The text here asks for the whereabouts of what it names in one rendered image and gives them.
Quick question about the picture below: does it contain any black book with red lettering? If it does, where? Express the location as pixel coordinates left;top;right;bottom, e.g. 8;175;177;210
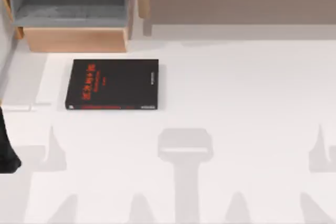
65;59;160;111

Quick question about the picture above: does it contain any pale wooden drawer front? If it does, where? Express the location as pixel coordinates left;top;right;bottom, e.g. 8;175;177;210
23;26;128;53

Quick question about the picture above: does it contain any wooden cupboard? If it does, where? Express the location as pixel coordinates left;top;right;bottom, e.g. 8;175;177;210
0;0;336;40

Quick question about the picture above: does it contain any pulled-out drawer with grey inside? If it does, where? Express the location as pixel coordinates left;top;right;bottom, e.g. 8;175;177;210
5;0;135;41

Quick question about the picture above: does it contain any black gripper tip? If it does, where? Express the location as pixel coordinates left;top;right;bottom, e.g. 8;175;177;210
0;106;22;175

